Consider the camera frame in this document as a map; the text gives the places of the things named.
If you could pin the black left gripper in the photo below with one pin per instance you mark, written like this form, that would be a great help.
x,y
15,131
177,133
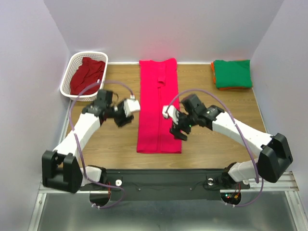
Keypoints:
x,y
122,122

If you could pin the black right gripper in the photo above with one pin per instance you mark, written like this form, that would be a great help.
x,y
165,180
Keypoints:
x,y
176,130

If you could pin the bright pink t shirt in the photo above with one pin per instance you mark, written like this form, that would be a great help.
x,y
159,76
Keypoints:
x,y
159,85

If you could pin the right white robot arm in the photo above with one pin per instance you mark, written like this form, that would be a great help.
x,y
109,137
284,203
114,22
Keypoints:
x,y
270,154

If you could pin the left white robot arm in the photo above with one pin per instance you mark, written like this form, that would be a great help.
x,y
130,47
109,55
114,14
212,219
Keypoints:
x,y
63,168

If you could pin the dark red t shirt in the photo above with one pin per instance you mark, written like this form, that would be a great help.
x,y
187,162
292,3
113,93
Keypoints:
x,y
88,73

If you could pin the white perforated plastic basket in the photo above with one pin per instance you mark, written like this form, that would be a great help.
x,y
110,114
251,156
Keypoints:
x,y
74,63

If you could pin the folded orange t shirt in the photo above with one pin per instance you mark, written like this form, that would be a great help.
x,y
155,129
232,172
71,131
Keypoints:
x,y
212,69

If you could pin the folded green t shirt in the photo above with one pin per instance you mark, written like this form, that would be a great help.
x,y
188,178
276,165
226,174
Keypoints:
x,y
232,73

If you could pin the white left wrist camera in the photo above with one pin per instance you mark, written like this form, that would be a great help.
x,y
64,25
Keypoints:
x,y
131,105

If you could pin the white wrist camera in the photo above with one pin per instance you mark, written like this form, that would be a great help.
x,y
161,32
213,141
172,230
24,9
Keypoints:
x,y
131,105
171,112

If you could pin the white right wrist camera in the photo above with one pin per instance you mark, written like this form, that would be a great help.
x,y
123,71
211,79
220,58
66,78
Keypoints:
x,y
171,112

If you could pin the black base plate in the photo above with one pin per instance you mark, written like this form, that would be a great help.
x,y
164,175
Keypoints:
x,y
171,184

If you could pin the aluminium frame rail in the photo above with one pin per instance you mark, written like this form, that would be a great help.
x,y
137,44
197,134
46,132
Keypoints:
x,y
42,190

